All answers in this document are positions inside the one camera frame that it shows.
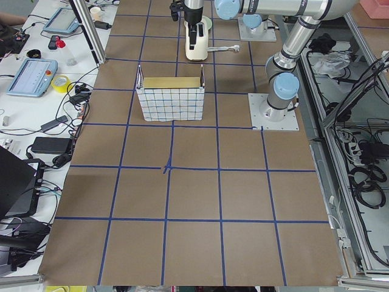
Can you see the white two-slot toaster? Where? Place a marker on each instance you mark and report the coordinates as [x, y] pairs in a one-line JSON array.
[[200, 51]]

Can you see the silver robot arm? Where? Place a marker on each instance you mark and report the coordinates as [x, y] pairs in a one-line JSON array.
[[227, 9], [283, 84]]

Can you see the light green plate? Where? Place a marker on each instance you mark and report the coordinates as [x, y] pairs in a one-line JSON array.
[[207, 21]]

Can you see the white paper cup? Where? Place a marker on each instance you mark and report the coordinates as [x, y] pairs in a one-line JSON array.
[[96, 13]]

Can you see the blue teach pendant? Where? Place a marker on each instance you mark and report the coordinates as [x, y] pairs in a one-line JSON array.
[[63, 22], [33, 78]]

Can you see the red cap plastic bottle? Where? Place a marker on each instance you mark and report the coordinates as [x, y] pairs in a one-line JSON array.
[[66, 53]]

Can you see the yellow tape roll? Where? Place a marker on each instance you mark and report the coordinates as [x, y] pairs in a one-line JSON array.
[[61, 84]]

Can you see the black power adapter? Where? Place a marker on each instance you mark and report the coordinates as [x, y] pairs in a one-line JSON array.
[[53, 123]]

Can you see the large black power brick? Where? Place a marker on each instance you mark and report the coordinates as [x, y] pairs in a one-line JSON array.
[[51, 145]]

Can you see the black laptop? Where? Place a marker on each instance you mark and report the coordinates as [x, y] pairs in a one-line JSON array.
[[20, 181]]

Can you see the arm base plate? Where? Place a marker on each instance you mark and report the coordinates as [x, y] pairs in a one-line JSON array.
[[264, 117], [258, 29]]

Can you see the aluminium frame post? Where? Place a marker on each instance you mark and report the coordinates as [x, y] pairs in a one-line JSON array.
[[84, 19]]

